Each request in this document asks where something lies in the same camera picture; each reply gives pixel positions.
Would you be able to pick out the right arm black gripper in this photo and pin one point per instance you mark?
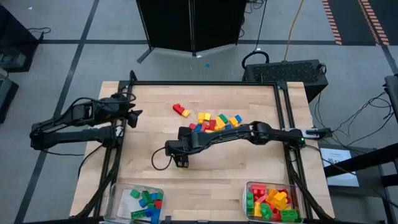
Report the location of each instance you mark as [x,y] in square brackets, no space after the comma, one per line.
[183,143]

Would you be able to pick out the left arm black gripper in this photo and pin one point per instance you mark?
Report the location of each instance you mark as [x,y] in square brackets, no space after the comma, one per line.
[116,107]

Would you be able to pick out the small green block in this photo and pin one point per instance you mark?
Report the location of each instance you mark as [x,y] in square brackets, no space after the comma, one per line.
[135,193]
[150,205]
[160,195]

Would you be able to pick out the small blue block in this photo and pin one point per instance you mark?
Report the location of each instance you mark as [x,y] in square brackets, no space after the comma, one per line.
[154,196]
[143,203]
[238,118]
[149,212]
[228,127]

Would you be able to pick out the small yellow four-stud block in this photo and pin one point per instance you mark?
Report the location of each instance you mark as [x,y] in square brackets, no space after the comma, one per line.
[185,113]

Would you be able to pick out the small red block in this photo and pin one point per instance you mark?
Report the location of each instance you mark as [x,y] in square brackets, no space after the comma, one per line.
[158,204]
[192,126]

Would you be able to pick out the green stud block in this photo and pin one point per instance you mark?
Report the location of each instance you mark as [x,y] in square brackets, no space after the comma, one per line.
[265,211]
[146,196]
[249,200]

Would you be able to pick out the large yellow stud block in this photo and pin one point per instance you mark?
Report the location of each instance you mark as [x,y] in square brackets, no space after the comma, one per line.
[272,195]

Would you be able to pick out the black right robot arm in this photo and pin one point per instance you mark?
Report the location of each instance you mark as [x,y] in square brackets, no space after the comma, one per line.
[236,135]

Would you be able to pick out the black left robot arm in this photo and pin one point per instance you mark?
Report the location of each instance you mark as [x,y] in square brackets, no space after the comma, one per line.
[77,135]

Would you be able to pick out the red notched block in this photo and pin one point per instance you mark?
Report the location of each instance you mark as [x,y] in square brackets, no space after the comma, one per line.
[178,108]

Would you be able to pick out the clear plastic bin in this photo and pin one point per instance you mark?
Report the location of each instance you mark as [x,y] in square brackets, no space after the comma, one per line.
[109,202]
[245,200]

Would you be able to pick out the black folding partition screen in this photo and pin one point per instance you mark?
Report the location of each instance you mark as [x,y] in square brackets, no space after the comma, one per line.
[168,25]

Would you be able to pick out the black equipment box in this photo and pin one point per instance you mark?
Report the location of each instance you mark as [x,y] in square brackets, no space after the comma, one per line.
[6,96]

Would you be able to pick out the black perforated computer case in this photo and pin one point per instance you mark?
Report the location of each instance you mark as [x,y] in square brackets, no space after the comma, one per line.
[286,73]

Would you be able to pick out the black cabinet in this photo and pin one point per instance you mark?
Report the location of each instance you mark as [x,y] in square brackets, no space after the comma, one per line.
[12,34]

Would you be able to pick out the white printed sheet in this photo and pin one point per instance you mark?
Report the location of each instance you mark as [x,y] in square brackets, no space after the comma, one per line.
[337,179]

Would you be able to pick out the black metal beam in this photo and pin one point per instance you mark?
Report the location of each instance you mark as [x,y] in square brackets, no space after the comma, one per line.
[367,156]

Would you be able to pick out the black camera bracket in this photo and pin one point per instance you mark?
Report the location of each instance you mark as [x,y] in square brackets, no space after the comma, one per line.
[168,219]

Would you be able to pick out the black post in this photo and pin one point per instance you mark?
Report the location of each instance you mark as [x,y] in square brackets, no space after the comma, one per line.
[392,93]

